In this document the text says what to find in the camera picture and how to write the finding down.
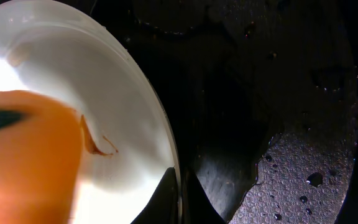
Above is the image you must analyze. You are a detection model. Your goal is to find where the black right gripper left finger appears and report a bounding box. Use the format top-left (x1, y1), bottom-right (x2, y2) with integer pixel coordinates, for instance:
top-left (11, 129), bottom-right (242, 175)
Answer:
top-left (131, 167), bottom-right (178, 224)

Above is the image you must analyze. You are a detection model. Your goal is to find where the light blue plate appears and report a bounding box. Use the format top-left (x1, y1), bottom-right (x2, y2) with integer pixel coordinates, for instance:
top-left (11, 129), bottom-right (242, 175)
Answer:
top-left (0, 1), bottom-right (180, 223)

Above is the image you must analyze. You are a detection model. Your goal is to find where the black round tray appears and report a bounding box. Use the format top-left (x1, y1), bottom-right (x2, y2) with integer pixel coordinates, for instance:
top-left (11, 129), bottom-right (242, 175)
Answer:
top-left (0, 0), bottom-right (358, 224)

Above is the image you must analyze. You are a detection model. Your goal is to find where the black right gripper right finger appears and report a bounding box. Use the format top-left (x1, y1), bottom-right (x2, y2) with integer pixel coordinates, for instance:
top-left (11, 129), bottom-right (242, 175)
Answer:
top-left (181, 168), bottom-right (226, 224)

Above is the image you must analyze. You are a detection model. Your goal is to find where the green and yellow sponge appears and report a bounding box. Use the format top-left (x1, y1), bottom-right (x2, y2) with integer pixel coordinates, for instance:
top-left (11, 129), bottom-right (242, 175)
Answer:
top-left (0, 91), bottom-right (83, 223)

